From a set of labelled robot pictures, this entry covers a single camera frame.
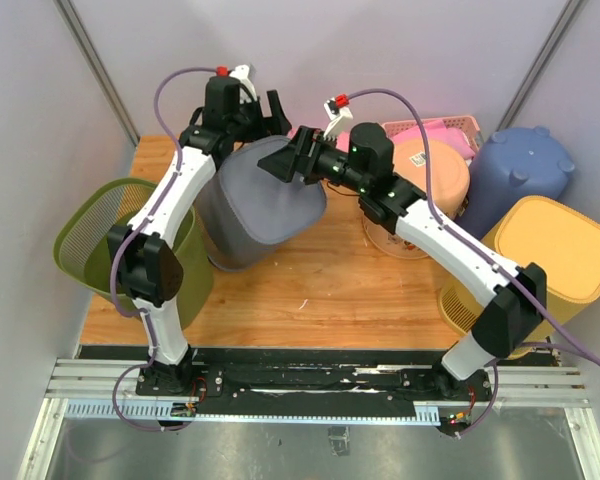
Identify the pink plastic storage basket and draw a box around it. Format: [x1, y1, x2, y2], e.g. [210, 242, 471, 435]
[381, 115, 484, 152]

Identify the pink folded cloth in basket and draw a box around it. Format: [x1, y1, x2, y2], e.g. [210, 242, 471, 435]
[392, 122, 475, 160]

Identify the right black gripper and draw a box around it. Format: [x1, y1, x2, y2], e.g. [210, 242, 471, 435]
[257, 126, 368, 195]

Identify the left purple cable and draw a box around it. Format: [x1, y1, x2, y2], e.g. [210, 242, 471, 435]
[108, 64, 231, 434]

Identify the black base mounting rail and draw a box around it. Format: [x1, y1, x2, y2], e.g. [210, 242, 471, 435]
[67, 347, 570, 425]

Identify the grey mesh waste basket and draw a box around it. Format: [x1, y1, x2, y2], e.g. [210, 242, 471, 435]
[194, 136, 327, 272]

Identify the yellow slotted plastic basket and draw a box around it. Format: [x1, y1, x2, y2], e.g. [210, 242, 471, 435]
[438, 194, 600, 359]

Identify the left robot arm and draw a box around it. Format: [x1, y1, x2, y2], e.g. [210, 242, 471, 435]
[107, 65, 291, 396]

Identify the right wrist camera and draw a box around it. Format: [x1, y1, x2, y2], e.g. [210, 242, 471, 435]
[323, 94, 353, 141]

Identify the orange plastic bucket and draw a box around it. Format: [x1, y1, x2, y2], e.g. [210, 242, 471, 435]
[362, 138, 471, 260]

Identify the green mesh waste basket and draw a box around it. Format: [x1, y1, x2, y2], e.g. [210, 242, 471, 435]
[53, 177, 213, 328]

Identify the blue plastic bucket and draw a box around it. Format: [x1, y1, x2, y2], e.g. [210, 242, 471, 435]
[455, 126, 575, 239]

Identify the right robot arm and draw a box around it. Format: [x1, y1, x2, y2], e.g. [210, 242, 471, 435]
[258, 122, 547, 400]

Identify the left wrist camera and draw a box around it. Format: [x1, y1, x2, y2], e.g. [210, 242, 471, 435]
[229, 64, 257, 103]

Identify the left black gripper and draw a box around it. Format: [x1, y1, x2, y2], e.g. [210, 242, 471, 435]
[229, 90, 292, 144]

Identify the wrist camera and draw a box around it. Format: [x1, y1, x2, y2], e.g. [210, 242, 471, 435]
[229, 64, 257, 103]
[323, 94, 353, 141]

